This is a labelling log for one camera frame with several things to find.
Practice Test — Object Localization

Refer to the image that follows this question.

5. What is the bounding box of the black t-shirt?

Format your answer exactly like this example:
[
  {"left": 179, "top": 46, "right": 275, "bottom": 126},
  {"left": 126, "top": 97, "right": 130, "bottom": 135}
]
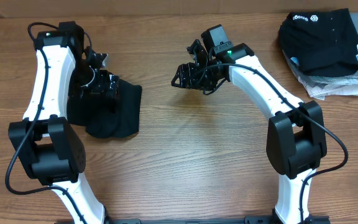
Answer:
[{"left": 67, "top": 80, "right": 142, "bottom": 139}]

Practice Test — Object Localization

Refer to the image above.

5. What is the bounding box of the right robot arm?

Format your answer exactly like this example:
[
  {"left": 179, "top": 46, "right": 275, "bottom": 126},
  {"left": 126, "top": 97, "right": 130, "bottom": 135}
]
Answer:
[{"left": 172, "top": 25, "right": 330, "bottom": 223}]

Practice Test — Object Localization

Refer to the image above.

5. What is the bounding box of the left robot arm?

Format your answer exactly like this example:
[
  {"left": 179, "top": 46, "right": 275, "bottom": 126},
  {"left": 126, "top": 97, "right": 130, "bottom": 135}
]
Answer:
[{"left": 8, "top": 21, "right": 120, "bottom": 223}]

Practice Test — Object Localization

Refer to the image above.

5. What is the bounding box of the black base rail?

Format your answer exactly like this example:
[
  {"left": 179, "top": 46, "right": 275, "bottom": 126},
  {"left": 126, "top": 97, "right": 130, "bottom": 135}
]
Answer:
[{"left": 104, "top": 215, "right": 332, "bottom": 224}]

